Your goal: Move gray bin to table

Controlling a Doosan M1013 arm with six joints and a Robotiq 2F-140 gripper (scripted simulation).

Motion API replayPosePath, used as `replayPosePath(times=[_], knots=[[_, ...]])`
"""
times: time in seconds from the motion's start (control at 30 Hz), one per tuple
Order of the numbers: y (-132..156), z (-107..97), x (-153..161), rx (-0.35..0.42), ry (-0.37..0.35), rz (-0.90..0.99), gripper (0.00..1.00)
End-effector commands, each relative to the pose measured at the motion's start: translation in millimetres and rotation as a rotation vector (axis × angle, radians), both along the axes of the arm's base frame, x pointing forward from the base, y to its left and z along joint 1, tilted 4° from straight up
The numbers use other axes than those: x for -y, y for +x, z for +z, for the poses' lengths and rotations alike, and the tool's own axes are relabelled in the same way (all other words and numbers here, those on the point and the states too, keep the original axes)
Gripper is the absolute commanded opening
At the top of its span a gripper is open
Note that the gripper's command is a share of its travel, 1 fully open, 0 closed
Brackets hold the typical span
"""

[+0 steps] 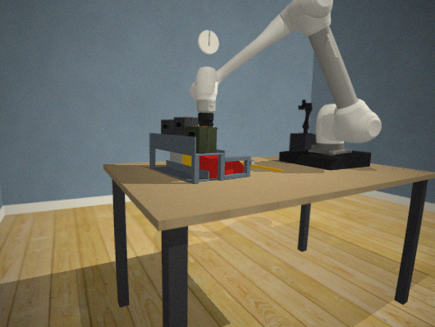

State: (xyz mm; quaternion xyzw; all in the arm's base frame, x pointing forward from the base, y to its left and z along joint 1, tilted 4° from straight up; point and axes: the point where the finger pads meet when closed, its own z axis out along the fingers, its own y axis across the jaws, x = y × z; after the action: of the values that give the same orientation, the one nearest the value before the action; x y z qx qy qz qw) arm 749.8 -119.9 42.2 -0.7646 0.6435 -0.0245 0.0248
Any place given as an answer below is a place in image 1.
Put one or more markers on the yellow open bin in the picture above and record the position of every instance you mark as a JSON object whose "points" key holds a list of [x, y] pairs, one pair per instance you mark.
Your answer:
{"points": [[186, 159]]}

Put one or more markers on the red open bin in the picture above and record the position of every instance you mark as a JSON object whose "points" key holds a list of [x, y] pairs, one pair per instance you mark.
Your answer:
{"points": [[210, 163]]}

